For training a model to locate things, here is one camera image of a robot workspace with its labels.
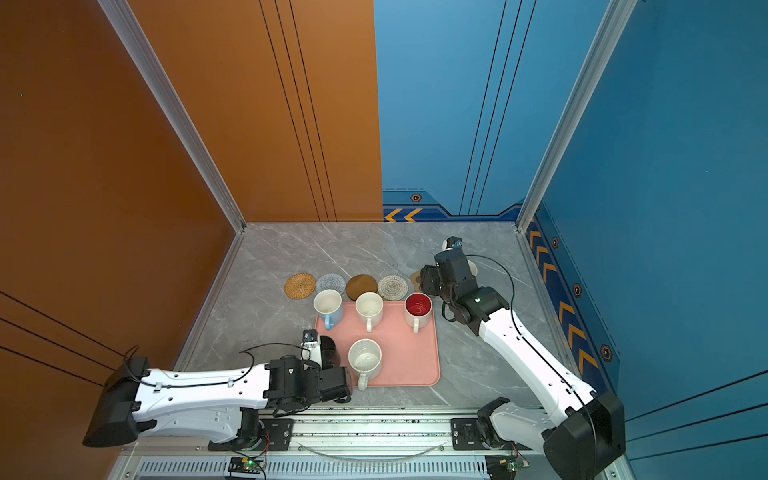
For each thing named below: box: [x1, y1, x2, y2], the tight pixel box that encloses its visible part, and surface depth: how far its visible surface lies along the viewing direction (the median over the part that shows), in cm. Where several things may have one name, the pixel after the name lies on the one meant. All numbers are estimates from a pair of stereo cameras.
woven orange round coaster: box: [284, 273, 317, 300], surface depth 104 cm
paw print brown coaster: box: [410, 270, 421, 292], surface depth 105 cm
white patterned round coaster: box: [378, 274, 409, 301], surface depth 102 cm
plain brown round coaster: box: [346, 274, 378, 301], surface depth 104 cm
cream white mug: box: [355, 292, 384, 333], surface depth 89 cm
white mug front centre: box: [348, 338, 383, 391], surface depth 81 cm
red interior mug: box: [404, 292, 433, 334], surface depth 89 cm
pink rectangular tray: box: [315, 302, 441, 387], surface depth 88 cm
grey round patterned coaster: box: [316, 273, 346, 297], surface depth 104 cm
